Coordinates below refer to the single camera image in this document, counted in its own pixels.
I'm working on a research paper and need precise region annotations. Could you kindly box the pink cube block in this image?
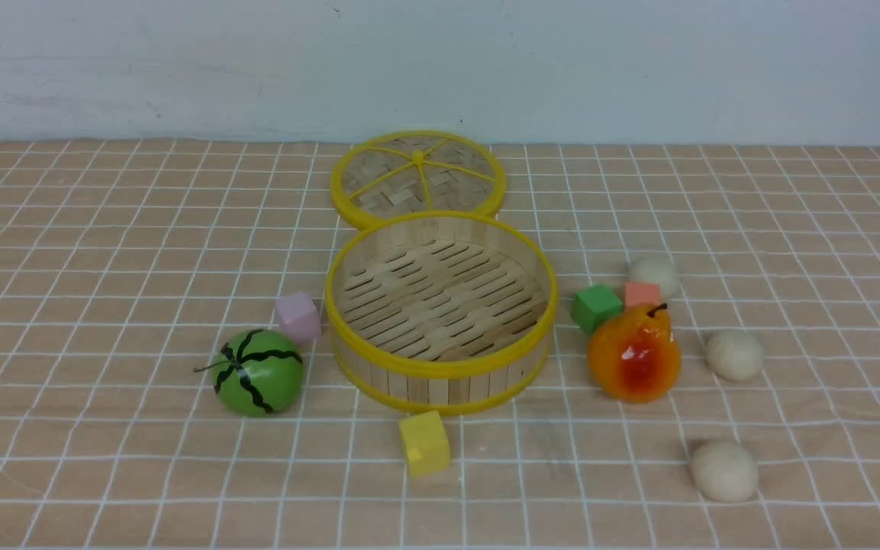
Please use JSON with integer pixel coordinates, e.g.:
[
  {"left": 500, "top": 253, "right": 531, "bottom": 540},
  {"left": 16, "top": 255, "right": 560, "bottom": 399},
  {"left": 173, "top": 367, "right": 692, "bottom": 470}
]
[{"left": 276, "top": 293, "right": 322, "bottom": 345}]

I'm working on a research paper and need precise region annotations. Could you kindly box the green cube block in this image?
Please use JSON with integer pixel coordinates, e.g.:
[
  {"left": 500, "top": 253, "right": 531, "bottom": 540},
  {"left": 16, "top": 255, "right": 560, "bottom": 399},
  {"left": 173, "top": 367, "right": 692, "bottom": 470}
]
[{"left": 570, "top": 284, "right": 624, "bottom": 335}]

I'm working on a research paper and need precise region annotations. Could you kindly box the green toy watermelon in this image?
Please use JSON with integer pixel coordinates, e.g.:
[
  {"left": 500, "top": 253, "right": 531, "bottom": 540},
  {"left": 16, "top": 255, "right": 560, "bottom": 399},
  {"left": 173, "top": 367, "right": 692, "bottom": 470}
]
[{"left": 192, "top": 328, "right": 305, "bottom": 417}]

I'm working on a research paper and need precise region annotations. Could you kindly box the bamboo steamer lid yellow rim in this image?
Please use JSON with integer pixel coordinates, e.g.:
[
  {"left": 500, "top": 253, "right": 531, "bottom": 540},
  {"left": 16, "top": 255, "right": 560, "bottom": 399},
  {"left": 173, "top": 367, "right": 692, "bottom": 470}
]
[{"left": 329, "top": 130, "right": 507, "bottom": 230}]

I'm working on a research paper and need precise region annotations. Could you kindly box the orange cube block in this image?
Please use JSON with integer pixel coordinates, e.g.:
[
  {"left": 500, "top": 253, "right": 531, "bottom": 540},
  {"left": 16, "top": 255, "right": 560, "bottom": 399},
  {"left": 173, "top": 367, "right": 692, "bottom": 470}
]
[{"left": 623, "top": 280, "right": 664, "bottom": 311}]

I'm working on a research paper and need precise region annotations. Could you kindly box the orange toy pear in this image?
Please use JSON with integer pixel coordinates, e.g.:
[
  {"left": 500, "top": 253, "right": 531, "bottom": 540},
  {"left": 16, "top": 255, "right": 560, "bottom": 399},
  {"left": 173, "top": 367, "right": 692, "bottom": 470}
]
[{"left": 587, "top": 302, "right": 681, "bottom": 403}]

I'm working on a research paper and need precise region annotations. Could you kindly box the checkered beige tablecloth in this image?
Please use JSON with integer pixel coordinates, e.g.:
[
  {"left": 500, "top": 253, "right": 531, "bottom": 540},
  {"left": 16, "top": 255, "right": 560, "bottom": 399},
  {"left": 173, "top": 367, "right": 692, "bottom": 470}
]
[{"left": 0, "top": 141, "right": 880, "bottom": 549}]

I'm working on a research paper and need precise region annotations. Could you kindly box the white bun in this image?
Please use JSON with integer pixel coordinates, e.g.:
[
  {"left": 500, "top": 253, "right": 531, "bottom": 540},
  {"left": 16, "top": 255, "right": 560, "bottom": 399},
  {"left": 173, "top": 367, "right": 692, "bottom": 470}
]
[
  {"left": 705, "top": 328, "right": 765, "bottom": 382},
  {"left": 689, "top": 439, "right": 759, "bottom": 503},
  {"left": 626, "top": 254, "right": 681, "bottom": 297}
]

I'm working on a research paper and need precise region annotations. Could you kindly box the yellow cube block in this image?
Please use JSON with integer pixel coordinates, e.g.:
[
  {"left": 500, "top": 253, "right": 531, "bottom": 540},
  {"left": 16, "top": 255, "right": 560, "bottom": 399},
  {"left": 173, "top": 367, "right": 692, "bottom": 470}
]
[{"left": 399, "top": 410, "right": 451, "bottom": 477}]

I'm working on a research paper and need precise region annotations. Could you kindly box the bamboo steamer tray yellow rim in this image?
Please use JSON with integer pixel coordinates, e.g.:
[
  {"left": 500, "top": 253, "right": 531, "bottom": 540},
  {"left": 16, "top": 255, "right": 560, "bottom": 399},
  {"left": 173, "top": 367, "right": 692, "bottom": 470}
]
[{"left": 325, "top": 212, "right": 559, "bottom": 416}]

